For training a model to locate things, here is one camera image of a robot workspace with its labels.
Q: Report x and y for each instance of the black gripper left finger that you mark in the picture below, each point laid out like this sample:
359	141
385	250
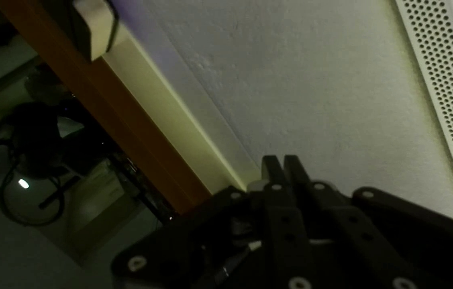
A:
227	245

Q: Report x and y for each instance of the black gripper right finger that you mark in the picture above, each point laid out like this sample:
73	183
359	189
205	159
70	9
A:
377	245

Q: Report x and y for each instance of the large dark hardcover book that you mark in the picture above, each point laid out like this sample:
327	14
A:
99	26

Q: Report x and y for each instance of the white slatted radiator cover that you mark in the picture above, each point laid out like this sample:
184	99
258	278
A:
446	80

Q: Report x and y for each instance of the brown wooden window frame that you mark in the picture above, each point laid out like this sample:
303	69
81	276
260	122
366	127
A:
120	122

